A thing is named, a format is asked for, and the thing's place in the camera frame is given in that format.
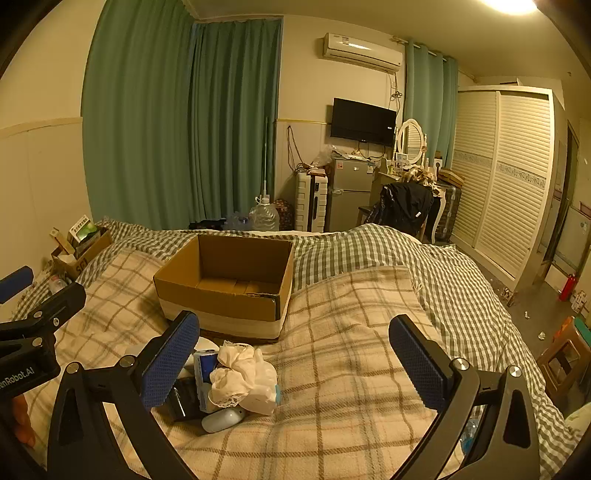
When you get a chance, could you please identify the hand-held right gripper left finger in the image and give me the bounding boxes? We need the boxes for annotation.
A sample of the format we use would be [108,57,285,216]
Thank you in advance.
[47,311,200,480]

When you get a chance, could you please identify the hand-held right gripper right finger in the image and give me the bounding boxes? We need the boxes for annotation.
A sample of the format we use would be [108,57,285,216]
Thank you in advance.
[389,315,541,480]

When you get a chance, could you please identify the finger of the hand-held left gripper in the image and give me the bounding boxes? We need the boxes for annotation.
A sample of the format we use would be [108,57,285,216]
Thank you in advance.
[0,266,34,304]
[0,281,87,344]

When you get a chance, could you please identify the white tape roll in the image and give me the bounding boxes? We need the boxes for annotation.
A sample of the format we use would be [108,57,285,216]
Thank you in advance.
[190,336,221,366]

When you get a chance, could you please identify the blue tissue pack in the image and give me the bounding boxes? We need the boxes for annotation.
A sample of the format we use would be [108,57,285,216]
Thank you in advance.
[192,349,223,414]

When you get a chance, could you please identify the black case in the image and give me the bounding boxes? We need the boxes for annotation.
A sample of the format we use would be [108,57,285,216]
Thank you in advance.
[164,376,204,423]

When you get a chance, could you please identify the white cloth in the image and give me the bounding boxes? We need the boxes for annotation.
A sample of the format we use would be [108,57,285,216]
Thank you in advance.
[209,340,266,409]

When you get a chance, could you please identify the white rounded case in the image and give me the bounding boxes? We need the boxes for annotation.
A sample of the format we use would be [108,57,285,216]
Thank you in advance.
[201,406,246,433]

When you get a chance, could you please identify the brown cardboard box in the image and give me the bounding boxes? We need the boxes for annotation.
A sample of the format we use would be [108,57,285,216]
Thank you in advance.
[153,233,295,344]

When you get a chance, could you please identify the person's left hand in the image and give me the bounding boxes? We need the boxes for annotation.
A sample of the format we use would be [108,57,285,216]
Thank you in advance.
[10,396,37,448]

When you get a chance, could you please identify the small cardboard box with packets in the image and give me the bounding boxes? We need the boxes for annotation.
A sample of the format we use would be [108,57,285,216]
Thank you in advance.
[49,215,114,281]

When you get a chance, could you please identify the beige plaid blanket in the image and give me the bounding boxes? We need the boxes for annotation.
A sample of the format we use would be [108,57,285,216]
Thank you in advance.
[14,251,550,480]

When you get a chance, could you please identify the clear plastic bottle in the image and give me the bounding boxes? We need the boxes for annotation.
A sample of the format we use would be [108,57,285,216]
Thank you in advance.
[459,416,482,459]

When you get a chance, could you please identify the green checked duvet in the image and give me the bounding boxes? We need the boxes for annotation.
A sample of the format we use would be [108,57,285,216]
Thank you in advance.
[11,219,579,480]

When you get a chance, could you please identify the wooden stool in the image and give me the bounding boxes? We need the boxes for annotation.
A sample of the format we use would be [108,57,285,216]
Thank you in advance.
[537,316,591,389]

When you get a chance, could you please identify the black jacket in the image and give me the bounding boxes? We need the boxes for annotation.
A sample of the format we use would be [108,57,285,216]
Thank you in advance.
[368,182,435,237]

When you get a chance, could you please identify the red fire extinguisher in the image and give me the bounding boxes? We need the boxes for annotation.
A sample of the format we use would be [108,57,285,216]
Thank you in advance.
[558,272,578,302]

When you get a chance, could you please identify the clear water jug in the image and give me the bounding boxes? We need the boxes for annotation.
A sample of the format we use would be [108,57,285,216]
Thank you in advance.
[247,196,281,232]

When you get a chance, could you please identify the grey small fridge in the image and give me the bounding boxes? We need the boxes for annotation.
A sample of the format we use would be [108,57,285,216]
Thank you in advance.
[328,156,378,234]

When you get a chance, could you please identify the tan fluffy cloth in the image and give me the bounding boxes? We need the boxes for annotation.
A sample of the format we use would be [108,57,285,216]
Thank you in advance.
[401,167,440,189]

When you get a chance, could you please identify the dark patterned bag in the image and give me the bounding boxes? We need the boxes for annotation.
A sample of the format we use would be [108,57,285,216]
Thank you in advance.
[272,199,297,230]

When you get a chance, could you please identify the white ribbed suitcase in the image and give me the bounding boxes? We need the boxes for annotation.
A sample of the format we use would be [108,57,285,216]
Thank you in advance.
[294,172,331,233]

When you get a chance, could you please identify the white louvred wardrobe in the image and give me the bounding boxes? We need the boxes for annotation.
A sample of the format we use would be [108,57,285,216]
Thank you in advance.
[444,85,567,297]

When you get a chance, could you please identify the wide green curtain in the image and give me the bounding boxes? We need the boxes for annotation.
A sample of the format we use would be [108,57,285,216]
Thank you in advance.
[81,0,198,232]

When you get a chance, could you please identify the white oval mirror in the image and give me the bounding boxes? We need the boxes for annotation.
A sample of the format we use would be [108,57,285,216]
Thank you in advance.
[396,119,428,168]

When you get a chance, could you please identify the narrow green curtain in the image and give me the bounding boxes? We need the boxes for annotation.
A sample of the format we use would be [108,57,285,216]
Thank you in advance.
[187,17,283,228]

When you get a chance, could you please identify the light teal curtain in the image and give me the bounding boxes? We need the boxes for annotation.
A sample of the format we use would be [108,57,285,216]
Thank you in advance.
[402,41,459,163]

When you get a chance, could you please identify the white air conditioner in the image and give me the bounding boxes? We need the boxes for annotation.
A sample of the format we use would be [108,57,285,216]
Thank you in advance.
[321,31,404,74]

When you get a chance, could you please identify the ceiling lamp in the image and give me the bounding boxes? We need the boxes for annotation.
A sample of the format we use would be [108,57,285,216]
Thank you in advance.
[480,0,539,11]

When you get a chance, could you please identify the black wall television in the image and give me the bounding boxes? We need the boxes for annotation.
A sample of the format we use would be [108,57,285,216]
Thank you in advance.
[329,97,398,147]

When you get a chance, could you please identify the hanging wall cables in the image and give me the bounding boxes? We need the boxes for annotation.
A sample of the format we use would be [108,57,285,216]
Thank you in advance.
[285,124,303,172]

